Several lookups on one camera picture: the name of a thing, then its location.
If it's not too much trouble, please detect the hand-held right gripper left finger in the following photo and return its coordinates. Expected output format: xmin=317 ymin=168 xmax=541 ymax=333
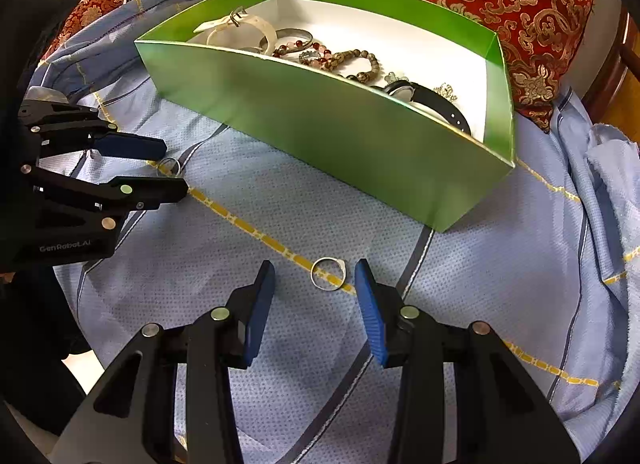
xmin=50 ymin=260 xmax=276 ymax=464

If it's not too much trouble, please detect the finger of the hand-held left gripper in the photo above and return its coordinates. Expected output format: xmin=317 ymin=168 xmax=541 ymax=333
xmin=20 ymin=164 xmax=190 ymax=233
xmin=18 ymin=102 xmax=169 ymax=163

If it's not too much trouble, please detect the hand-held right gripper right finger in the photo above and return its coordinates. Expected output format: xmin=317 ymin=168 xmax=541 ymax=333
xmin=354 ymin=259 xmax=584 ymax=464

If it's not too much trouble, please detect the green cardboard box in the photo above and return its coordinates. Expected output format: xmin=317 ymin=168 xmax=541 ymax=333
xmin=134 ymin=0 xmax=517 ymax=233

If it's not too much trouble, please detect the red bead bracelet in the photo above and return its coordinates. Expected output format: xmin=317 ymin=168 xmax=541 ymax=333
xmin=272 ymin=40 xmax=334 ymax=62

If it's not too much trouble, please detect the pink bead bracelet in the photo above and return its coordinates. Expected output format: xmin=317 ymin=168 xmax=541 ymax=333
xmin=299 ymin=48 xmax=342 ymax=72

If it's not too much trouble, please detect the dark brown bead bracelet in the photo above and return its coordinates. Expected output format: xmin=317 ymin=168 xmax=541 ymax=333
xmin=325 ymin=48 xmax=381 ymax=85

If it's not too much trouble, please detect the blue checked blanket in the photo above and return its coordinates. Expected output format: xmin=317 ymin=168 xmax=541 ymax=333
xmin=30 ymin=0 xmax=640 ymax=464

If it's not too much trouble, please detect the white bangle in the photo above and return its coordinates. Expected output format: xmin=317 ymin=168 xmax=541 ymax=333
xmin=205 ymin=11 xmax=279 ymax=55

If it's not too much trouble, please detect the dark cloth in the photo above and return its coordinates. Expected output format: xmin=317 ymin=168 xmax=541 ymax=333
xmin=0 ymin=271 xmax=101 ymax=445

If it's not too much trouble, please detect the silver bangle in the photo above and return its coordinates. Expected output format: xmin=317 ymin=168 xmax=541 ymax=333
xmin=260 ymin=28 xmax=315 ymax=55

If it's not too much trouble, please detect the black wrist watch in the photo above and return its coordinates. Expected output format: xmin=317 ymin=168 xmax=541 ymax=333
xmin=382 ymin=80 xmax=474 ymax=137

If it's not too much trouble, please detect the carved wooden sofa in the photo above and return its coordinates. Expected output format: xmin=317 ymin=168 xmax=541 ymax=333
xmin=37 ymin=0 xmax=640 ymax=125

